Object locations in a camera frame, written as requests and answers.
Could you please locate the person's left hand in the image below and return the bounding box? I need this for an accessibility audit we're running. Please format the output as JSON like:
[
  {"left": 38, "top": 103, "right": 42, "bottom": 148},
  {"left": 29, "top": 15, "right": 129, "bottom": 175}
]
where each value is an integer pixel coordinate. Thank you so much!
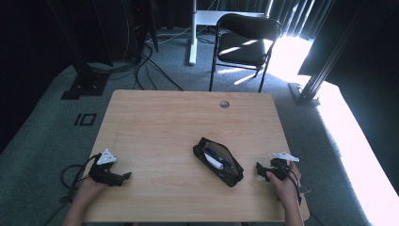
[{"left": 75, "top": 176, "right": 108, "bottom": 200}]

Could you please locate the dark computer cabinet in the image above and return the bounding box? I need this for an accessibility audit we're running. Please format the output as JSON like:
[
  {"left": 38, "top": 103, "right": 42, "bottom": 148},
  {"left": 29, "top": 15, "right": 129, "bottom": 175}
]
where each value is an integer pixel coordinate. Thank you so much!
[{"left": 123, "top": 0, "right": 160, "bottom": 62}]

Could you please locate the black folding chair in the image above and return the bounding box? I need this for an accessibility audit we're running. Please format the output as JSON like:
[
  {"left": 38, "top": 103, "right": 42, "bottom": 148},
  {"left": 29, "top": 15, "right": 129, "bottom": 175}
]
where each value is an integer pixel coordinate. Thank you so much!
[{"left": 208, "top": 12, "right": 283, "bottom": 94}]

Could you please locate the white eraser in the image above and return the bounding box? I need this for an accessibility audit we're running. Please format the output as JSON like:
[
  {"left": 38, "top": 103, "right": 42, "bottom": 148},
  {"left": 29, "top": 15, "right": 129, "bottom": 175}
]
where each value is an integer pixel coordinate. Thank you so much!
[{"left": 203, "top": 152, "right": 225, "bottom": 171}]

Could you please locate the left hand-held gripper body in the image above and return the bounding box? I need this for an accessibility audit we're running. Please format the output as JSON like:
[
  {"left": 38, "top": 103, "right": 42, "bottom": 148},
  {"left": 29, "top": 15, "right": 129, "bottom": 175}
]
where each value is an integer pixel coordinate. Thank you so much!
[{"left": 88, "top": 148, "right": 124, "bottom": 186}]

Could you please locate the black floor cable bundle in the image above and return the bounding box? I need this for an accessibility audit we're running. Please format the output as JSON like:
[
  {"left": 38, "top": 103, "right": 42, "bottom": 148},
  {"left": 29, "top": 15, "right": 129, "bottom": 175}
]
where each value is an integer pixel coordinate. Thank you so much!
[{"left": 88, "top": 18, "right": 220, "bottom": 92}]

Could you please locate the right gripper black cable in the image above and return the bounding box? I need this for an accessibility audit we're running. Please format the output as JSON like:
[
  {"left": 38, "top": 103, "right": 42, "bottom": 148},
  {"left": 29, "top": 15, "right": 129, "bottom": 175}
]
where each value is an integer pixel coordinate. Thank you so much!
[{"left": 281, "top": 167, "right": 304, "bottom": 205}]

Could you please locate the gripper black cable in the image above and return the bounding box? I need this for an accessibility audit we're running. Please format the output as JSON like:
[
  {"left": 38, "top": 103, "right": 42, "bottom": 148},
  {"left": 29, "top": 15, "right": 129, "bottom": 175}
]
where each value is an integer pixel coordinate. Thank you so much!
[
  {"left": 43, "top": 153, "right": 102, "bottom": 226},
  {"left": 281, "top": 167, "right": 304, "bottom": 205}
]

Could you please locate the black pencil case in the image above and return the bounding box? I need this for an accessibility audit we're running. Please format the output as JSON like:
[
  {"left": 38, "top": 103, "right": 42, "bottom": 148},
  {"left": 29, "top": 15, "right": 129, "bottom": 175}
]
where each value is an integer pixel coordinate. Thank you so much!
[{"left": 192, "top": 137, "right": 245, "bottom": 188}]

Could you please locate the dark curtain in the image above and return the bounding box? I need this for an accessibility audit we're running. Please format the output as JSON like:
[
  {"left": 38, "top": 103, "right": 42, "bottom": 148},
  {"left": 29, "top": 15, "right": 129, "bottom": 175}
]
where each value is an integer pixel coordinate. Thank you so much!
[{"left": 269, "top": 0, "right": 399, "bottom": 189}]

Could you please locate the blue pen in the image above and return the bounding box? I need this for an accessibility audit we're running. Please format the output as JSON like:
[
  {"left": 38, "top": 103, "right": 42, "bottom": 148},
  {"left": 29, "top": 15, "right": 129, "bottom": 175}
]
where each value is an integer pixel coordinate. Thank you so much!
[{"left": 204, "top": 147, "right": 235, "bottom": 170}]

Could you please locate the black floor stand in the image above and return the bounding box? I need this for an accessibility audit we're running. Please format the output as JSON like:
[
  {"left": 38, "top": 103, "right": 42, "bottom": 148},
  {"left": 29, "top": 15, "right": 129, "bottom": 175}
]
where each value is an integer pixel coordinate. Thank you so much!
[{"left": 46, "top": 0, "right": 111, "bottom": 101}]

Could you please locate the aluminium profile stand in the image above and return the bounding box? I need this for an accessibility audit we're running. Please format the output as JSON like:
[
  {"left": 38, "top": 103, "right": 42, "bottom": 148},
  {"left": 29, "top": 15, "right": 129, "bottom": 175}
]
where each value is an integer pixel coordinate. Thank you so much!
[{"left": 287, "top": 18, "right": 359, "bottom": 107}]

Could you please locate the white desk frame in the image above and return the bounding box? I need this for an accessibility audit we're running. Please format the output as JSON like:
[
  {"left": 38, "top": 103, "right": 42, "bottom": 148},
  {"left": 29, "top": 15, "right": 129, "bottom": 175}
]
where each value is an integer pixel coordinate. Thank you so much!
[{"left": 187, "top": 0, "right": 275, "bottom": 67}]

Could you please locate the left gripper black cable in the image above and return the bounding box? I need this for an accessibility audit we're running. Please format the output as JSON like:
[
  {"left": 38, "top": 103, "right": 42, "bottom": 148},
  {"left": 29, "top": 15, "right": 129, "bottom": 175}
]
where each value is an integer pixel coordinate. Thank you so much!
[{"left": 43, "top": 153, "right": 102, "bottom": 226}]

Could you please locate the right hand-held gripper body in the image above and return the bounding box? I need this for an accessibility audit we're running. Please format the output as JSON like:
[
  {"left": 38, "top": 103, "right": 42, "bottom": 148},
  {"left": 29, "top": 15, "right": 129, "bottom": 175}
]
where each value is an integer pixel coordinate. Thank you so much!
[{"left": 268, "top": 151, "right": 300, "bottom": 182}]

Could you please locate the person's right hand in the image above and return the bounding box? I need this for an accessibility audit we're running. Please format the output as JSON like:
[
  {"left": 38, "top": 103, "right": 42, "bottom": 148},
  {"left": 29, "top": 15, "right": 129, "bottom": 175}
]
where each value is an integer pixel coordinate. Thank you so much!
[{"left": 266, "top": 161, "right": 302, "bottom": 203}]

